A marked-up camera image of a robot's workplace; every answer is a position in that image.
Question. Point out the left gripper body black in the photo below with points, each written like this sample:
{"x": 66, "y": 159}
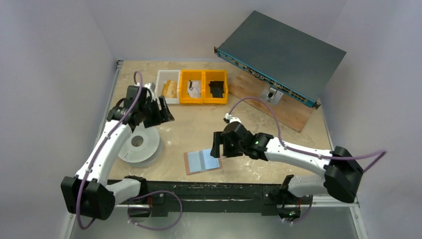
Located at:
{"x": 152, "y": 115}

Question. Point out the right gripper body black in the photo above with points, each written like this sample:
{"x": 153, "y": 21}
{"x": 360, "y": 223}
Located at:
{"x": 225, "y": 144}

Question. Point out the brown leather card holder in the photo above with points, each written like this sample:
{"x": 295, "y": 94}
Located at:
{"x": 202, "y": 161}

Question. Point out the silver white card with portrait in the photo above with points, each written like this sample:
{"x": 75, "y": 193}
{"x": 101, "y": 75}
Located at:
{"x": 194, "y": 89}

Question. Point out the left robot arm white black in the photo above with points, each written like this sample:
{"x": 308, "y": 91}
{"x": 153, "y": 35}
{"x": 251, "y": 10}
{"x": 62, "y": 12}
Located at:
{"x": 87, "y": 193}

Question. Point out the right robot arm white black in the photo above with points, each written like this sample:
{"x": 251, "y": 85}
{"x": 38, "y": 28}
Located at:
{"x": 333, "y": 172}

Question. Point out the gold cards in white bin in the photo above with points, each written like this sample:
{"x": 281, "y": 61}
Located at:
{"x": 170, "y": 89}

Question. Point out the black card in yellow bin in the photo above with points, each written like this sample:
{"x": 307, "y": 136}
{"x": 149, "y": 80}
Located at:
{"x": 217, "y": 89}

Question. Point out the white tape roll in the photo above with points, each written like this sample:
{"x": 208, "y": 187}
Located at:
{"x": 142, "y": 148}

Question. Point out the middle yellow plastic bin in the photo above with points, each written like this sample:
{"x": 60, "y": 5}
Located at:
{"x": 191, "y": 75}

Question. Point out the yellow plastic bin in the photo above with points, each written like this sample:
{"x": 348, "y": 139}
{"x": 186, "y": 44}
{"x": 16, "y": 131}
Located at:
{"x": 215, "y": 75}
{"x": 191, "y": 75}

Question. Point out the right yellow plastic bin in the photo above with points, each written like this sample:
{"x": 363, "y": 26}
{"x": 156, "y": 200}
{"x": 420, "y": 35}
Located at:
{"x": 215, "y": 75}

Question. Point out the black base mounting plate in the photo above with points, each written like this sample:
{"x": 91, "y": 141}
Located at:
{"x": 212, "y": 197}

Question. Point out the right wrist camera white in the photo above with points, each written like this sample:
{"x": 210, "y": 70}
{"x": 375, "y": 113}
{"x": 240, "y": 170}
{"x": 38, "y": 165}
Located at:
{"x": 229, "y": 119}

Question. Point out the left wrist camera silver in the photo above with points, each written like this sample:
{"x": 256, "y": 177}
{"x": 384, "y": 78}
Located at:
{"x": 151, "y": 87}

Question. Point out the metal mounting bracket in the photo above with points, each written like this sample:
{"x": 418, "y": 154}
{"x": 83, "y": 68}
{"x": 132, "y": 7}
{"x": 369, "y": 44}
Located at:
{"x": 271, "y": 95}

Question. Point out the blue grey network switch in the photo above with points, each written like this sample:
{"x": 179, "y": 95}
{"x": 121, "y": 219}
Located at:
{"x": 287, "y": 59}

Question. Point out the aluminium frame rail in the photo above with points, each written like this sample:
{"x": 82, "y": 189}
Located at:
{"x": 328, "y": 201}

